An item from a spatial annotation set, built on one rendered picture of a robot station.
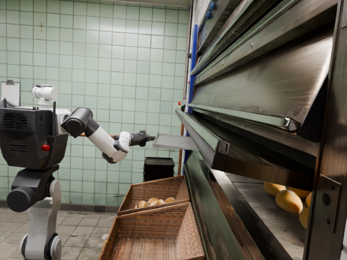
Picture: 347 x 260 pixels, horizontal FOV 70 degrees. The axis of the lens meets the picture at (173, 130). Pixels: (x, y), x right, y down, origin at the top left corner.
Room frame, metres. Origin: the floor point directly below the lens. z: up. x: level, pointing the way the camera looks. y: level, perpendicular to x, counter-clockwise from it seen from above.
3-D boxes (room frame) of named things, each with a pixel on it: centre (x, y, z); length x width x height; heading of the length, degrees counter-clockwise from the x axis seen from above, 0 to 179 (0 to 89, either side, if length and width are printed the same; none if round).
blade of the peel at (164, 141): (1.85, -0.05, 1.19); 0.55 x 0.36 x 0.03; 0
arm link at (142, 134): (1.77, 0.25, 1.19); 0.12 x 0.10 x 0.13; 146
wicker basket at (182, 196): (1.83, 0.10, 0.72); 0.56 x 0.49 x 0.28; 1
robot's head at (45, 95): (1.33, 0.70, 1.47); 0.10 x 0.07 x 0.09; 83
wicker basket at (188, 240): (1.23, 0.08, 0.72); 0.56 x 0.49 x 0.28; 3
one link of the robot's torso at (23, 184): (1.24, 0.70, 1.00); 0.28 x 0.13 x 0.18; 1
